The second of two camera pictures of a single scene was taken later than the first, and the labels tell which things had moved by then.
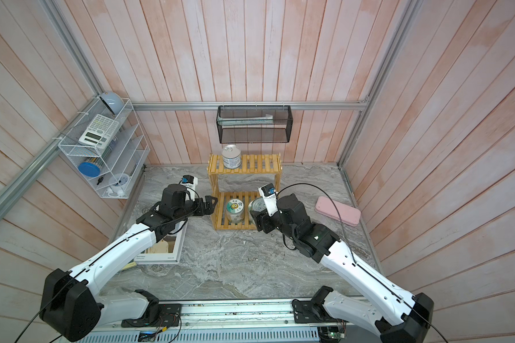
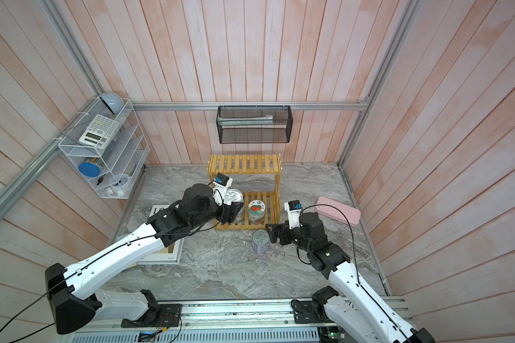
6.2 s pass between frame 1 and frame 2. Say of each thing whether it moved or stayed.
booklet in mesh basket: stayed
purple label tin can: moved
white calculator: stayed
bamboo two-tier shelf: stayed
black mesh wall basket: stayed
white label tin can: moved
